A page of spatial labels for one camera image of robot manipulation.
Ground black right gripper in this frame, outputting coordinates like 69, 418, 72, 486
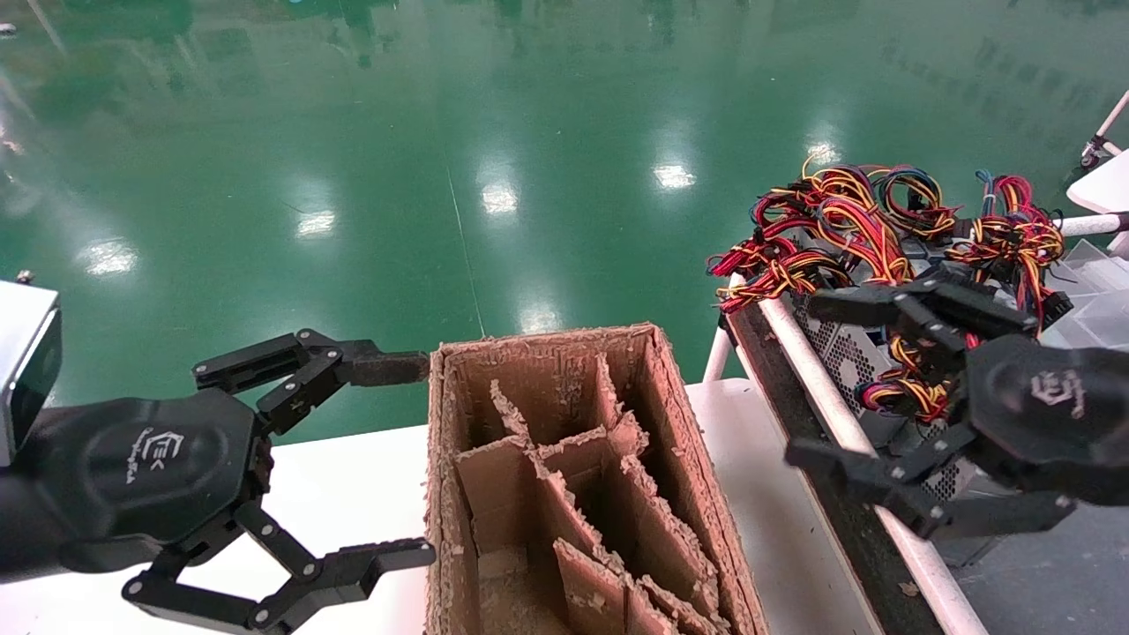
785, 263, 1129, 542

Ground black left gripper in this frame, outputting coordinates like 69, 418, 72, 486
31, 391, 437, 634

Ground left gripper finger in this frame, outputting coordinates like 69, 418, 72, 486
194, 329, 431, 436

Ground clear acrylic box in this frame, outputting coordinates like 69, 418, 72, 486
1067, 287, 1129, 354
1054, 238, 1129, 296

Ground white pipe table leg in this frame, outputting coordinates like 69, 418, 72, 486
703, 328, 735, 382

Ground white side table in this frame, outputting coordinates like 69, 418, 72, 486
1065, 150, 1129, 213

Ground worn cardboard box with dividers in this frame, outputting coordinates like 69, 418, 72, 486
425, 322, 768, 635

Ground white pipe rack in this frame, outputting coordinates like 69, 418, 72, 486
1080, 88, 1129, 170

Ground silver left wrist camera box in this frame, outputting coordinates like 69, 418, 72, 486
0, 280, 64, 468

